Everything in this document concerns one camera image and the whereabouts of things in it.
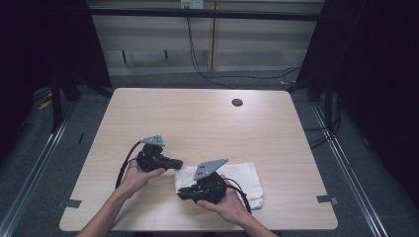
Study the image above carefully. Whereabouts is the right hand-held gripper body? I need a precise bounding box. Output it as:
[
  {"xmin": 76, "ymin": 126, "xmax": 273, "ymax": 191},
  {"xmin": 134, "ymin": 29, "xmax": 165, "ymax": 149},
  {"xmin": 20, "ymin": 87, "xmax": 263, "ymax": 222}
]
[{"xmin": 184, "ymin": 157, "xmax": 229, "ymax": 205}]

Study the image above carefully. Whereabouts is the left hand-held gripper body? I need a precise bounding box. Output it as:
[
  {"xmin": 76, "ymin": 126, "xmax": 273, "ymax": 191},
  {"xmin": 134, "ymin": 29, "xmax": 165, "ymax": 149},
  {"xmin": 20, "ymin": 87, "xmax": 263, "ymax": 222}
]
[{"xmin": 135, "ymin": 134, "xmax": 173, "ymax": 173}]

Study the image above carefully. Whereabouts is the white cloth towel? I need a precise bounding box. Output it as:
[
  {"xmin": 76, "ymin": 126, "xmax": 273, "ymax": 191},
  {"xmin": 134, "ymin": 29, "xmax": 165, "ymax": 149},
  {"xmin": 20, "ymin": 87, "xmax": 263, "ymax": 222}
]
[{"xmin": 173, "ymin": 161, "xmax": 265, "ymax": 211}]

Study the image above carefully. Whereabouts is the person's left hand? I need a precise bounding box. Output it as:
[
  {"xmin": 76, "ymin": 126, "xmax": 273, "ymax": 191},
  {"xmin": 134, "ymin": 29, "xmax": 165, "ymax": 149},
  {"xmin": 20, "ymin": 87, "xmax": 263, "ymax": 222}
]
[{"xmin": 115, "ymin": 159, "xmax": 167, "ymax": 200}]

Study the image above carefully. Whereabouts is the person's right hand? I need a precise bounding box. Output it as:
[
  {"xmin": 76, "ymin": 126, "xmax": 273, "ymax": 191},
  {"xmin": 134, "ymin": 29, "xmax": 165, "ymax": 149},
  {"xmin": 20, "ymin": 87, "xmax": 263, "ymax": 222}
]
[{"xmin": 196, "ymin": 173, "xmax": 252, "ymax": 227}]

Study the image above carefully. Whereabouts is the grey tape strip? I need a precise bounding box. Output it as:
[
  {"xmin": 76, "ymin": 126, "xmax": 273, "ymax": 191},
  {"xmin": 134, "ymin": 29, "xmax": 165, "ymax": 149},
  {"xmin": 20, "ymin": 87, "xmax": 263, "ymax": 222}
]
[
  {"xmin": 315, "ymin": 195, "xmax": 340, "ymax": 205},
  {"xmin": 56, "ymin": 198, "xmax": 83, "ymax": 209}
]

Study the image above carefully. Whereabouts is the black metal stand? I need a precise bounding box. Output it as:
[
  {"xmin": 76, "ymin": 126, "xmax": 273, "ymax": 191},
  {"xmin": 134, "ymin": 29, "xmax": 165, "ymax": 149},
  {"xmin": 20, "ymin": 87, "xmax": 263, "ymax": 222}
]
[
  {"xmin": 305, "ymin": 73, "xmax": 334, "ymax": 124},
  {"xmin": 48, "ymin": 73, "xmax": 83, "ymax": 134}
]

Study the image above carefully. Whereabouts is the yellow floor object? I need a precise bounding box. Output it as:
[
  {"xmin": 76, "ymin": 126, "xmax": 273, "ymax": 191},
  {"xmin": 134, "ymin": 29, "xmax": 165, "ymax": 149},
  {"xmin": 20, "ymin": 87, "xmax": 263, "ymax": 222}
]
[{"xmin": 38, "ymin": 93, "xmax": 53, "ymax": 112}]

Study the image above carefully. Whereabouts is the black curtain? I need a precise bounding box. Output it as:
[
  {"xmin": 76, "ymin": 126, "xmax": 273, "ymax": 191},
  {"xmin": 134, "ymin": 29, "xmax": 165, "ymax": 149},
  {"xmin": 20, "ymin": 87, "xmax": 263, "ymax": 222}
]
[
  {"xmin": 295, "ymin": 0, "xmax": 419, "ymax": 201},
  {"xmin": 0, "ymin": 0, "xmax": 113, "ymax": 166}
]

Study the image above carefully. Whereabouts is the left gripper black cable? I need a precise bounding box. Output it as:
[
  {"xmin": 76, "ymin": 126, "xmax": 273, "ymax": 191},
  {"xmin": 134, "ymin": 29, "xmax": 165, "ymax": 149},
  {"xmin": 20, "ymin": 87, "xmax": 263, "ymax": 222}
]
[{"xmin": 114, "ymin": 140, "xmax": 146, "ymax": 191}]

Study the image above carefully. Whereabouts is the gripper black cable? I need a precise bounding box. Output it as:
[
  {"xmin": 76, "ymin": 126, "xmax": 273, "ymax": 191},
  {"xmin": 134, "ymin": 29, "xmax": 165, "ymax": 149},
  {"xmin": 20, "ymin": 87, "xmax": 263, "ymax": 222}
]
[
  {"xmin": 114, "ymin": 140, "xmax": 146, "ymax": 191},
  {"xmin": 224, "ymin": 177, "xmax": 253, "ymax": 215}
]

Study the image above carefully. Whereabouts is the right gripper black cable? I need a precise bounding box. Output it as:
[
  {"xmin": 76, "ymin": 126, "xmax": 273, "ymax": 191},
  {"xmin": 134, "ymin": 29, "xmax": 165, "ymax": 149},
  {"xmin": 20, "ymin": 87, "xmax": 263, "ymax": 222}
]
[{"xmin": 224, "ymin": 177, "xmax": 253, "ymax": 215}]

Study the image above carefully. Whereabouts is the long black hanging cable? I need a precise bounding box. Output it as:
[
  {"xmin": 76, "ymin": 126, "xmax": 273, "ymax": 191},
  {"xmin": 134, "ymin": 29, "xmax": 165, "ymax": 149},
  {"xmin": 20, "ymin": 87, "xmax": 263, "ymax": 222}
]
[{"xmin": 185, "ymin": 16, "xmax": 301, "ymax": 91}]

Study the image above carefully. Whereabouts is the aluminium floor rail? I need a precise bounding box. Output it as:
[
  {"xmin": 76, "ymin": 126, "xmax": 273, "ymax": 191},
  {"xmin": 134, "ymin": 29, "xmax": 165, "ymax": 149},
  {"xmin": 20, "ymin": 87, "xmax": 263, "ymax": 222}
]
[
  {"xmin": 309, "ymin": 102, "xmax": 391, "ymax": 237},
  {"xmin": 0, "ymin": 98, "xmax": 80, "ymax": 237}
]

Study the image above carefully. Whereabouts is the black floor cables bundle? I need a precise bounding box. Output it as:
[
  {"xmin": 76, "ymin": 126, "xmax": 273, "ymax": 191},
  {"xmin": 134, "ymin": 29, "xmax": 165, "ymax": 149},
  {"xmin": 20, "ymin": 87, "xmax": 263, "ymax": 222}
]
[{"xmin": 301, "ymin": 93, "xmax": 343, "ymax": 150}]

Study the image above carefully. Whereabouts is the black horizontal frame bar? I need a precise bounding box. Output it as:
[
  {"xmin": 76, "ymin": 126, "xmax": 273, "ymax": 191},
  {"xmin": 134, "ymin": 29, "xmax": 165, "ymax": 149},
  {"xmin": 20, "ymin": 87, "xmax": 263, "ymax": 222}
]
[{"xmin": 88, "ymin": 7, "xmax": 323, "ymax": 23}]

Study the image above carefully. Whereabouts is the white wall power outlet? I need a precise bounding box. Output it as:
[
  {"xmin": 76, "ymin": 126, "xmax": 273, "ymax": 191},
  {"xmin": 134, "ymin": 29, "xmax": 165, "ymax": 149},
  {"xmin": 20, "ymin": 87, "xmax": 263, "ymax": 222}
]
[{"xmin": 180, "ymin": 0, "xmax": 206, "ymax": 10}]

